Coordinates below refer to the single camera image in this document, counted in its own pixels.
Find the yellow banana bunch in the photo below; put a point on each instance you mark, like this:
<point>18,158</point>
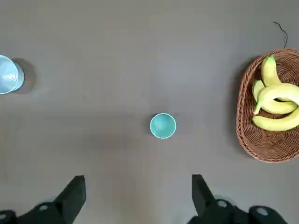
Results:
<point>275,93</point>

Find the pale green cup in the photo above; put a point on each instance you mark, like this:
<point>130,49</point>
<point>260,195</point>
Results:
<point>163,126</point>

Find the thin black thread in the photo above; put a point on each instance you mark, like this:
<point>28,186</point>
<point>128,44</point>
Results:
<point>286,37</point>

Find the brown wicker basket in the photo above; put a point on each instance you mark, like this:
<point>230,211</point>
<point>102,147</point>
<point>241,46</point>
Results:
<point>259,144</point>

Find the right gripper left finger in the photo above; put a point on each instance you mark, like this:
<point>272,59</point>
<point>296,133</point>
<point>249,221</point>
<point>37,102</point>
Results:
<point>67,205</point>

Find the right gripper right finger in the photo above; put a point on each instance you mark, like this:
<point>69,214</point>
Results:
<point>205,207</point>

